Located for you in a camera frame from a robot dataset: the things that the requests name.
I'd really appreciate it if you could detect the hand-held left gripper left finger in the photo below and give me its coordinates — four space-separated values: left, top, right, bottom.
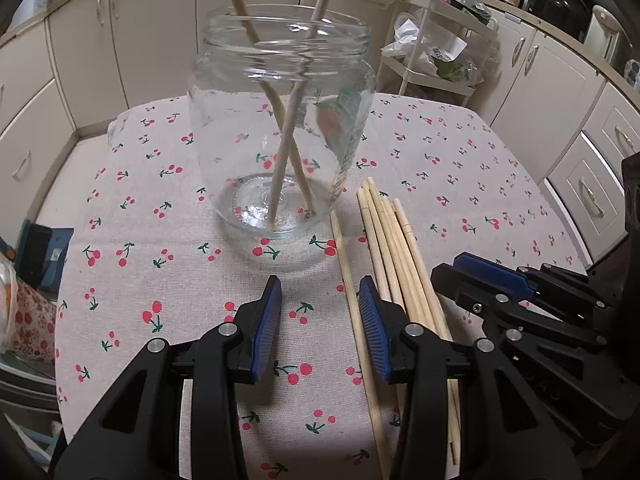
52 274 283 480

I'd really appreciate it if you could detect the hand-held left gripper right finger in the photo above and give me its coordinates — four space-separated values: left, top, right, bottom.
357 275 586 480

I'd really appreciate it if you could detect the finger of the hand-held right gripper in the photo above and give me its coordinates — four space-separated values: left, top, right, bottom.
452 253 613 311
430 262 626 448

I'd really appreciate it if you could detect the bundle of wooden chopsticks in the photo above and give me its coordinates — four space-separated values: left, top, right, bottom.
356 176 462 467

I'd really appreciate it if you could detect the clear glass jar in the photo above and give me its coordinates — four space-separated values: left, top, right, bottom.
187 4 377 237

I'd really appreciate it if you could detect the cherry print tablecloth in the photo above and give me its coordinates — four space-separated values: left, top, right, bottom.
52 91 588 480

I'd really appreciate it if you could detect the white kitchen base cabinet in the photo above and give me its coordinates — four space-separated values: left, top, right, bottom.
0 20 81 241
475 0 640 266
47 0 401 136

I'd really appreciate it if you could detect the white jug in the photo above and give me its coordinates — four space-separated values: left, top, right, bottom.
582 5 621 63

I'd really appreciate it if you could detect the black pot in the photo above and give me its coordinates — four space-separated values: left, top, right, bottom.
540 0 591 41

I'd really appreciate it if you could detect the white plastic bag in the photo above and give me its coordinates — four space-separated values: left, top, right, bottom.
382 12 501 83

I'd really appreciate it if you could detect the blue box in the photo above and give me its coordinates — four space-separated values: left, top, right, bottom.
15 220 75 286

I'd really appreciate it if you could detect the floral plastic bag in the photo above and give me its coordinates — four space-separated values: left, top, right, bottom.
0 255 58 366

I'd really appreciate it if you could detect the white trolley cart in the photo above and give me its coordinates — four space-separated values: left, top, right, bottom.
375 0 501 108

